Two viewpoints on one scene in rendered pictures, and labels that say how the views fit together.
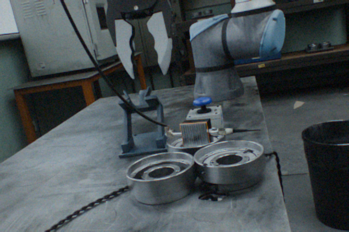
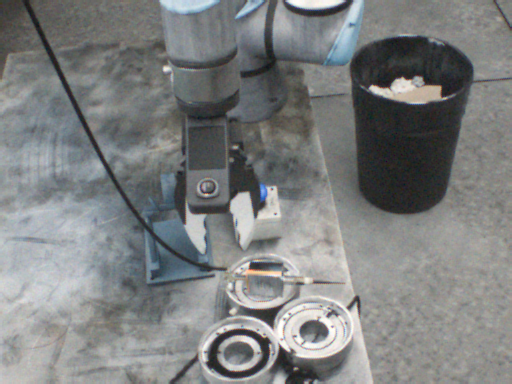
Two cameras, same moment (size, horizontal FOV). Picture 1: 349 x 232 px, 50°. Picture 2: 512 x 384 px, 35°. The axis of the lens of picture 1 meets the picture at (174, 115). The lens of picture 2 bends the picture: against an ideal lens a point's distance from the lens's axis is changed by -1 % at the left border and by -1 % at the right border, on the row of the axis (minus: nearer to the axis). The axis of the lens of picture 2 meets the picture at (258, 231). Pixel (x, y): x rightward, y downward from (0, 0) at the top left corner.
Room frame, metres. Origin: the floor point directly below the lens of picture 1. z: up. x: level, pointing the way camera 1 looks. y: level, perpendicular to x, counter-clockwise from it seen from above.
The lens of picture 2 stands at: (-0.12, 0.15, 1.69)
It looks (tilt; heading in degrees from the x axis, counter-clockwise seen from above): 45 degrees down; 347
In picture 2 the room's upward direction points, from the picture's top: 5 degrees counter-clockwise
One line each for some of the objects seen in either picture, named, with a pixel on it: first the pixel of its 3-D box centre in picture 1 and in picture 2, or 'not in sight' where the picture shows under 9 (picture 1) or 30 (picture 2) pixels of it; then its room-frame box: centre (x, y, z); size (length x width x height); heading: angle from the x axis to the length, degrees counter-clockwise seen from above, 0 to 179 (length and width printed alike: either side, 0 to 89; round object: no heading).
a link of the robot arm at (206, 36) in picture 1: (213, 40); (244, 19); (1.10, -0.15, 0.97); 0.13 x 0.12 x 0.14; 56
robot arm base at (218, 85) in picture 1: (216, 79); (245, 76); (1.10, -0.14, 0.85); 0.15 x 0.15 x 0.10
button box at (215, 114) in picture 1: (205, 120); (256, 210); (0.78, -0.07, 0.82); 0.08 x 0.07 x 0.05; 168
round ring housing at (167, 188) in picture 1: (162, 177); (239, 356); (0.53, 0.03, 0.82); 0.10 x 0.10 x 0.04
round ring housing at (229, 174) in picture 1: (229, 164); (314, 335); (0.53, -0.07, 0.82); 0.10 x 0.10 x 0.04
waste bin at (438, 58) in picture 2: (343, 174); (406, 129); (1.59, -0.73, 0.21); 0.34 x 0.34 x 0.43
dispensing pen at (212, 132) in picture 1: (211, 131); (284, 278); (0.61, -0.06, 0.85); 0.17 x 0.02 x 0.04; 65
